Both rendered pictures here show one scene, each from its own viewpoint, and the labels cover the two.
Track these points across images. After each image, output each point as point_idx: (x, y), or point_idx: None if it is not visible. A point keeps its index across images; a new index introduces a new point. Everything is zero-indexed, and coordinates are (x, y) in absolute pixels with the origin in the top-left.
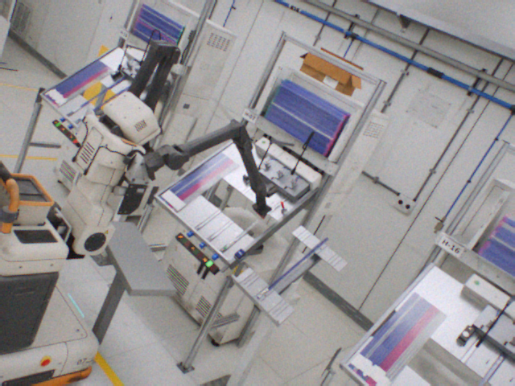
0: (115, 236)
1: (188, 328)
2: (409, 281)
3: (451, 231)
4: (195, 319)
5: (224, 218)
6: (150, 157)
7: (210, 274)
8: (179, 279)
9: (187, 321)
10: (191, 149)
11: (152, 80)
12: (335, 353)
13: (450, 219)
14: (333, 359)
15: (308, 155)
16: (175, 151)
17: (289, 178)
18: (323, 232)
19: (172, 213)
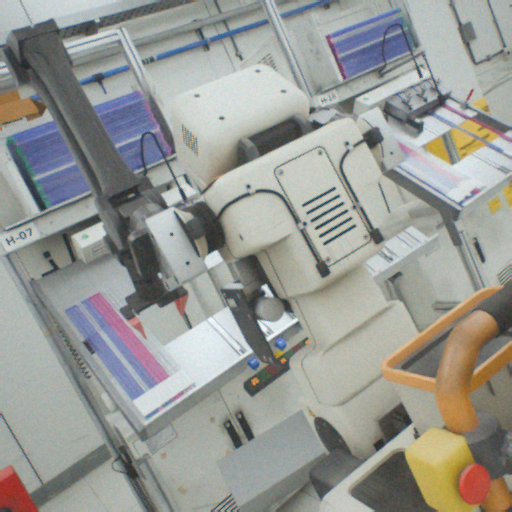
0: (293, 452)
1: (312, 503)
2: None
3: (312, 91)
4: (286, 503)
5: (226, 311)
6: (356, 117)
7: (254, 423)
8: (233, 502)
9: (295, 509)
10: None
11: (70, 132)
12: (450, 212)
13: (303, 84)
14: (448, 224)
15: (153, 179)
16: (324, 106)
17: None
18: (195, 281)
19: (196, 395)
